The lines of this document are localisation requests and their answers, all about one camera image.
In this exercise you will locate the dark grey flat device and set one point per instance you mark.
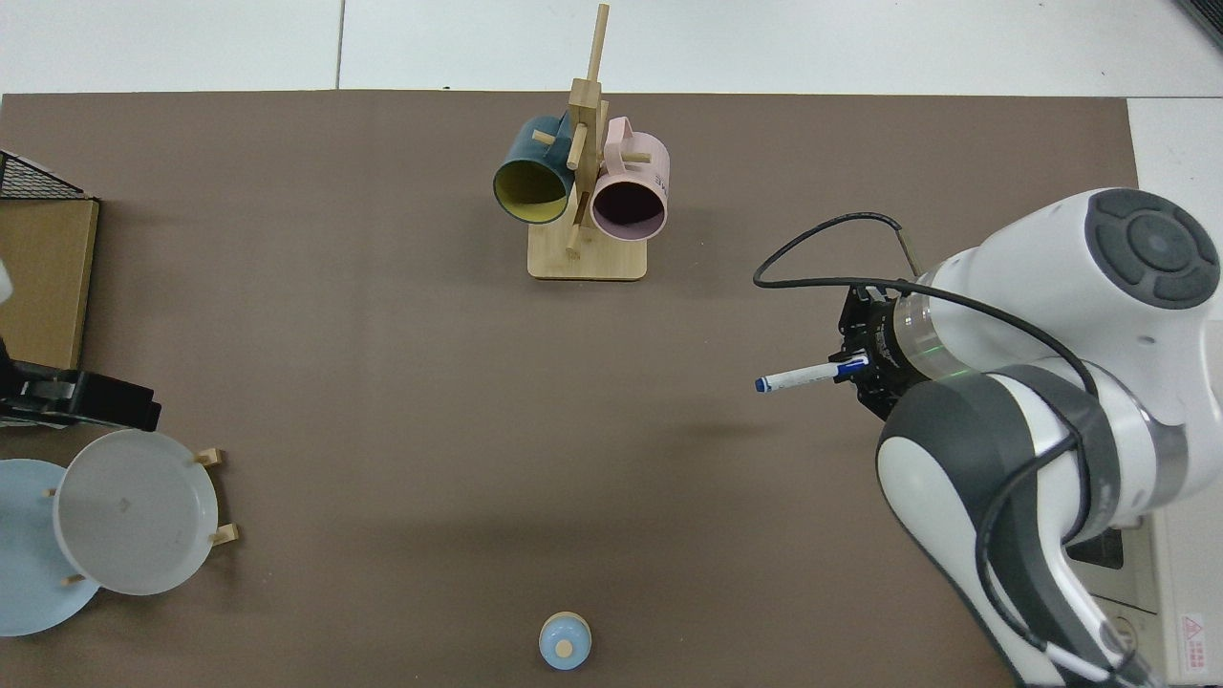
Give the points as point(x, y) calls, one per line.
point(1206, 17)

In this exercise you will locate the brown table cloth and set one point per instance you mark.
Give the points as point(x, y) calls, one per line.
point(382, 334)

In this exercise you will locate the wooden cup stand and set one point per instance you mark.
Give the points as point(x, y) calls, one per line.
point(592, 263)

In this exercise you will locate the small blue round bell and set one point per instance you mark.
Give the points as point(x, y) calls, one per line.
point(565, 642)

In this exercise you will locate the light blue plate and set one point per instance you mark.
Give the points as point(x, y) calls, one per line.
point(24, 554)

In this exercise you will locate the white marker with blue cap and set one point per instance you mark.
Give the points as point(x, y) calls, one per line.
point(798, 377)

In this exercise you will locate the wooden plate rack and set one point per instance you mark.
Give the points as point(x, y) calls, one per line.
point(208, 457)

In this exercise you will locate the pink cup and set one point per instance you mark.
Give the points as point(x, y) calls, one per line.
point(635, 172)

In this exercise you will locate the grey plate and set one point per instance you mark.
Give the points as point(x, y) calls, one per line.
point(134, 511)

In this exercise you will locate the dark blue cup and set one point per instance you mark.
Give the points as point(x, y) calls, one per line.
point(530, 148)

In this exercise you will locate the pale toaster oven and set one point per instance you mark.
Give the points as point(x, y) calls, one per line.
point(1185, 592)

